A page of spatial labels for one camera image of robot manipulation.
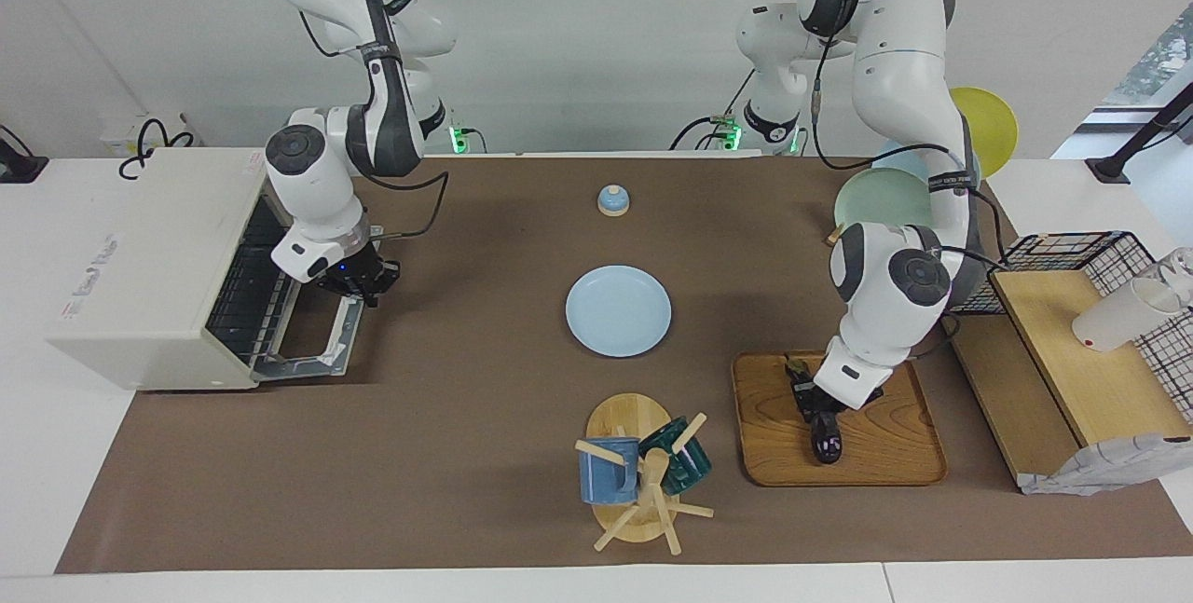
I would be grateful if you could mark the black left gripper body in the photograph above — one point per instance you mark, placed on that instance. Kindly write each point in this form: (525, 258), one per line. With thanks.
(843, 403)

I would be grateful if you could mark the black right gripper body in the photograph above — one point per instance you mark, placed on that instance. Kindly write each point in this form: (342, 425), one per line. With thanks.
(368, 272)

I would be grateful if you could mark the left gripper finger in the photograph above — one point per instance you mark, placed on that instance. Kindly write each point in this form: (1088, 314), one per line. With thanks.
(807, 403)
(843, 417)

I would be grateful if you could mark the dark purple eggplant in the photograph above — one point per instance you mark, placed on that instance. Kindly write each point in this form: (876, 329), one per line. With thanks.
(826, 443)

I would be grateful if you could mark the glass oven door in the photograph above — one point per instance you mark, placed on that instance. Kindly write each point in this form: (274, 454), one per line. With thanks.
(347, 337)

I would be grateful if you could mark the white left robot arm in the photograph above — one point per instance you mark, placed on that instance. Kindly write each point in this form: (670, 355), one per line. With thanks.
(895, 100)

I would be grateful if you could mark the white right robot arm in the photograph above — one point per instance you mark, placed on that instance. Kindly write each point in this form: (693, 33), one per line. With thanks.
(317, 184)

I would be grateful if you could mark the white toaster oven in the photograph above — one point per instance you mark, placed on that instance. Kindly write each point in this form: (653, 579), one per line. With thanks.
(149, 258)

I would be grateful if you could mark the wooden serving tray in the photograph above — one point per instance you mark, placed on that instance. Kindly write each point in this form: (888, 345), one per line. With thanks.
(885, 445)

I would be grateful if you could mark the dark green mug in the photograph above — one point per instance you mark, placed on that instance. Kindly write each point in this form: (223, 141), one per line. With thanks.
(685, 463)

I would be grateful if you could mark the wooden plate rack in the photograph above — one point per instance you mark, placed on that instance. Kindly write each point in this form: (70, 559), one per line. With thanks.
(834, 234)

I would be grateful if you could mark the wooden mug tree stand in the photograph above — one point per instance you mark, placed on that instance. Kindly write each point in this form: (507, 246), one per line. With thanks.
(629, 417)

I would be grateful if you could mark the brown table mat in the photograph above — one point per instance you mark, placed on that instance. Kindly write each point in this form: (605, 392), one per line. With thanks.
(466, 454)

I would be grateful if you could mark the pale green plate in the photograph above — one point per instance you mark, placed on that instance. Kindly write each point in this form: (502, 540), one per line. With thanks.
(881, 198)

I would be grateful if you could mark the blue mug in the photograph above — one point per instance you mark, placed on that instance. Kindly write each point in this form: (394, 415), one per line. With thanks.
(606, 477)

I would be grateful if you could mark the light blue racked plate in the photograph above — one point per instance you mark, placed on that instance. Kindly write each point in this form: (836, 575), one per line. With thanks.
(902, 160)

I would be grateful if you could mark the white cup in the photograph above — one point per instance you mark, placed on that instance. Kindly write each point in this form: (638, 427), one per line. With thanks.
(1118, 316)

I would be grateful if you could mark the yellow plate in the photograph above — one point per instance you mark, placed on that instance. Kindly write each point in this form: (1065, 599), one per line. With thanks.
(990, 128)

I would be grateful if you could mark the black desk clamp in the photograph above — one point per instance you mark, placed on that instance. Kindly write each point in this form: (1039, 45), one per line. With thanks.
(19, 165)

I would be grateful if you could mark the clear glass cup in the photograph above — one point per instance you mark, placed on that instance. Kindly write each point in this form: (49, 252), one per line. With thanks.
(1180, 267)

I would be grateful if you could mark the white wall socket box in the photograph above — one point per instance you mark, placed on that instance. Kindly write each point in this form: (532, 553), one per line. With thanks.
(114, 139)

